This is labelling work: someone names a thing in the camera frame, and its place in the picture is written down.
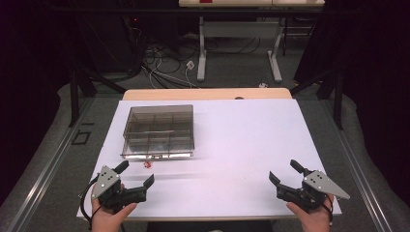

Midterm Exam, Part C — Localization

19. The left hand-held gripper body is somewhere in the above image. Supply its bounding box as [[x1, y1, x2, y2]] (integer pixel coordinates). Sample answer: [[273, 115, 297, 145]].
[[91, 164, 148, 214]]

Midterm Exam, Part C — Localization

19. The white floor cable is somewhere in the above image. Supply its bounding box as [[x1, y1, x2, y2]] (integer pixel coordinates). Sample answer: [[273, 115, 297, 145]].
[[141, 51, 198, 90]]

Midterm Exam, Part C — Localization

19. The black metal stand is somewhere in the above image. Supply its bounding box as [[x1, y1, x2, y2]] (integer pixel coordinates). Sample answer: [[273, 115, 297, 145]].
[[68, 62, 128, 129], [289, 66, 344, 131]]

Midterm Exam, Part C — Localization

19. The black stool frame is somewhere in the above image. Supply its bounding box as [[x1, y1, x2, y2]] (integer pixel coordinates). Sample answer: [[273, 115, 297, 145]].
[[281, 16, 319, 58]]

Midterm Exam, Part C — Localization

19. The aluminium floor rail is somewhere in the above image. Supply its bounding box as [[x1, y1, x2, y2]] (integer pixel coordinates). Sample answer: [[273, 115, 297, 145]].
[[5, 96, 95, 232], [321, 99, 395, 232]]

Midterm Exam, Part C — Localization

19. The white table sheet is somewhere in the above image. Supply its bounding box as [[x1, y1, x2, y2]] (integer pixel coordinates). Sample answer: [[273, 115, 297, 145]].
[[76, 98, 343, 220]]

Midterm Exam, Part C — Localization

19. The white desk with metal legs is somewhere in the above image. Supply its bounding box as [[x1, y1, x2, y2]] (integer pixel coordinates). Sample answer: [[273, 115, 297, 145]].
[[178, 0, 326, 83]]

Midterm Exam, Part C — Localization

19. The person's right hand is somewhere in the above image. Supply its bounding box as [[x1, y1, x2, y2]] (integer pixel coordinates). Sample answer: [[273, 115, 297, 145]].
[[285, 193, 335, 232]]

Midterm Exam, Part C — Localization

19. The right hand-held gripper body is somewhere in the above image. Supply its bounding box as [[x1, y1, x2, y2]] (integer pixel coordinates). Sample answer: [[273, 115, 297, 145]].
[[276, 169, 351, 213]]

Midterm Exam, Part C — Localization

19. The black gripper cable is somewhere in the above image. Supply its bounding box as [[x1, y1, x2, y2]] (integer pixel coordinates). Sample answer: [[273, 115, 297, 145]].
[[79, 175, 100, 232]]

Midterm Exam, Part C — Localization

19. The black curtain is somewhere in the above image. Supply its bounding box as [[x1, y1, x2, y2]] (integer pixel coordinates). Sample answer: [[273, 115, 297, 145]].
[[0, 0, 76, 207], [292, 0, 410, 207]]

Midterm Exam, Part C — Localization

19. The black horizontal metal bar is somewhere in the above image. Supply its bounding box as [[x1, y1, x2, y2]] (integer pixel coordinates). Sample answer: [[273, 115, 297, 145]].
[[51, 7, 356, 17]]

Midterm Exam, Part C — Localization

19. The person's left hand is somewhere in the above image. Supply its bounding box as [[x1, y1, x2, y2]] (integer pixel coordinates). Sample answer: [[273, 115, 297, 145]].
[[91, 183, 138, 232]]

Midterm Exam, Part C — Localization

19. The clear plastic compartment box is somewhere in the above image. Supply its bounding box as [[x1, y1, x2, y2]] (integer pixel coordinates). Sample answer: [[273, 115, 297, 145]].
[[120, 103, 195, 160]]

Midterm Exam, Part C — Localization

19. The tangle of black floor cables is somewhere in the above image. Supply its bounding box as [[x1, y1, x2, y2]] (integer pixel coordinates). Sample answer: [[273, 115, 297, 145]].
[[129, 25, 201, 90]]

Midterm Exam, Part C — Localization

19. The black hanging desk cable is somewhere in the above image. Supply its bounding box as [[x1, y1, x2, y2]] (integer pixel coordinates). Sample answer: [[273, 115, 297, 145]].
[[205, 36, 263, 56]]

